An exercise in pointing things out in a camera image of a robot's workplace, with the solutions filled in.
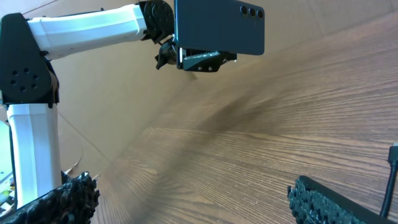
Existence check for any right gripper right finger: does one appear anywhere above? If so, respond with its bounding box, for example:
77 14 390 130
287 175 395 224

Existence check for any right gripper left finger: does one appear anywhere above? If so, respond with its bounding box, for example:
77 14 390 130
1 172 100 224

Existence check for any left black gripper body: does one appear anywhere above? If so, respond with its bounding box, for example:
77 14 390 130
155 37 237 72

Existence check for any blue Galaxy smartphone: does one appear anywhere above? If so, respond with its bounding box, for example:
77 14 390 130
174 0 265 55

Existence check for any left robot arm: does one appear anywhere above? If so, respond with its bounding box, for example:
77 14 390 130
1 1 237 208

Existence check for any black USB charging cable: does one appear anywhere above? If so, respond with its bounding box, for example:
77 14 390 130
379 142 398 218

